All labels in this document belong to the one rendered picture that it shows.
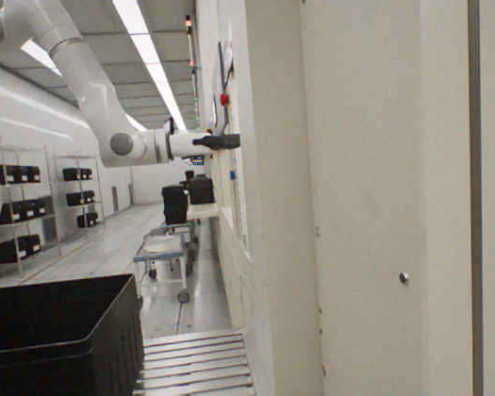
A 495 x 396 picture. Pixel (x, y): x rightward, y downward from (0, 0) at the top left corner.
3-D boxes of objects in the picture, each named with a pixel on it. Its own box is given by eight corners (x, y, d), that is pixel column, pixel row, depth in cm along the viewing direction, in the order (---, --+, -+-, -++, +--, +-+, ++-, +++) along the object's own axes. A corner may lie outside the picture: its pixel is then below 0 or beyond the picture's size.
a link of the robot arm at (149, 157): (152, 126, 77) (157, 132, 87) (92, 130, 76) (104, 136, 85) (156, 163, 78) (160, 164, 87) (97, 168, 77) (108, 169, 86)
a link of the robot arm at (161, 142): (161, 164, 88) (173, 163, 88) (156, 163, 79) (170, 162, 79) (157, 132, 87) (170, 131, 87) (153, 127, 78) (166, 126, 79)
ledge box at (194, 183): (190, 203, 374) (188, 179, 371) (215, 200, 376) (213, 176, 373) (188, 205, 344) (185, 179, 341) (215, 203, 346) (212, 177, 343)
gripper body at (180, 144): (170, 162, 88) (212, 158, 90) (165, 160, 78) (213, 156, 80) (166, 133, 88) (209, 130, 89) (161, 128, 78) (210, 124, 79)
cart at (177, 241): (147, 277, 380) (142, 236, 375) (193, 272, 388) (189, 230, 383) (134, 312, 284) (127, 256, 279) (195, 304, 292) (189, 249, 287)
